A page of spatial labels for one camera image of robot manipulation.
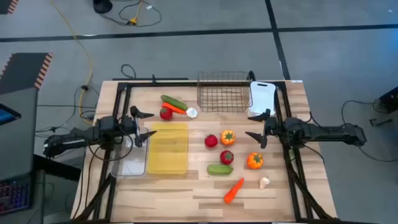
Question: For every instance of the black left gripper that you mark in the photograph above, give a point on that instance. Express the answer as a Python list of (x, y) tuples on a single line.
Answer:
[(129, 126)]

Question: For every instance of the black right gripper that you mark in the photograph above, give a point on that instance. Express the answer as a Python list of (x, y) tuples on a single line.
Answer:
[(273, 128)]

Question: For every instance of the red toy tomato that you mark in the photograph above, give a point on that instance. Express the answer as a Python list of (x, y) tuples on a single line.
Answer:
[(166, 114), (211, 141), (227, 157)]

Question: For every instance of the orange toy bell pepper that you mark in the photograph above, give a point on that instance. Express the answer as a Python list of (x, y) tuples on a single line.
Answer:
[(228, 137), (255, 160)]

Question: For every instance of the orange toy carrot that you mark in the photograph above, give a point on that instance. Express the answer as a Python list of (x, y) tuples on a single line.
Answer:
[(174, 109), (233, 191)]

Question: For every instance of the green toy cucumber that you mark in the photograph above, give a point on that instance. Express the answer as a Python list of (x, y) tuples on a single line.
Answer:
[(219, 169), (173, 102)]

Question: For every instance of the white toy garlic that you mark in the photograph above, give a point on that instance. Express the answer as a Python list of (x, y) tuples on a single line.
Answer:
[(264, 183), (191, 113)]

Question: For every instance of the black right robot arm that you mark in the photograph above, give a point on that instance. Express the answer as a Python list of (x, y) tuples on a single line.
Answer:
[(323, 132)]

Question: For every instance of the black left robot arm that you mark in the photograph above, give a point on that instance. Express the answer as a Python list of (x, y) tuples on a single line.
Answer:
[(81, 137)]

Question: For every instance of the white cutting board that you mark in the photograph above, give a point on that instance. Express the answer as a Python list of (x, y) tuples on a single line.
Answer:
[(262, 96)]

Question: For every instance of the yellow translucent plastic bin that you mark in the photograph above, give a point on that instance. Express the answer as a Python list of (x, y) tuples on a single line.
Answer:
[(168, 149)]

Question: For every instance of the clear plastic bin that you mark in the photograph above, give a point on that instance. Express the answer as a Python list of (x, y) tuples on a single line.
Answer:
[(133, 165)]

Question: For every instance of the black flat bar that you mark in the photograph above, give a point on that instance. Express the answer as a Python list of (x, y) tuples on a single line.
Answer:
[(140, 79)]

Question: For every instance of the black floor box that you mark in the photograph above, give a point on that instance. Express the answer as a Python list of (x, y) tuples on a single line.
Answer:
[(56, 168)]

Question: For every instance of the small black floor tool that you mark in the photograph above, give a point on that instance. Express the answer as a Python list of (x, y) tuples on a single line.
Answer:
[(376, 122)]

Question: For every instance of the grey desk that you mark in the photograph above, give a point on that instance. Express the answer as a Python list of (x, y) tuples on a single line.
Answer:
[(21, 140)]

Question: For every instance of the black round stand base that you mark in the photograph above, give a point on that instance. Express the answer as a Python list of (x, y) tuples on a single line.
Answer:
[(102, 5)]

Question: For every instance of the black equipment box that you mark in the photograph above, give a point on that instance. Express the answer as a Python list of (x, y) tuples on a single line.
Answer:
[(390, 99)]

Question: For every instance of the large black orange-striped mat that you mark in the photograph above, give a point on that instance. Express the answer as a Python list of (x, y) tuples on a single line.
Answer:
[(21, 71)]

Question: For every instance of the computer screen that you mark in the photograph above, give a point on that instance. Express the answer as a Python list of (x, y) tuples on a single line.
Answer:
[(7, 115)]

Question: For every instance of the backlit black keyboard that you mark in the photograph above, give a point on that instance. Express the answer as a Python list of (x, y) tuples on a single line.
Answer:
[(14, 196)]

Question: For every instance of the small black orange-striped mat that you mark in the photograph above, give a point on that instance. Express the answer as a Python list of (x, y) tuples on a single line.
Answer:
[(4, 4)]

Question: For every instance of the black metal table frame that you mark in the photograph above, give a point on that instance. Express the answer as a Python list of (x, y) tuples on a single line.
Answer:
[(186, 84)]

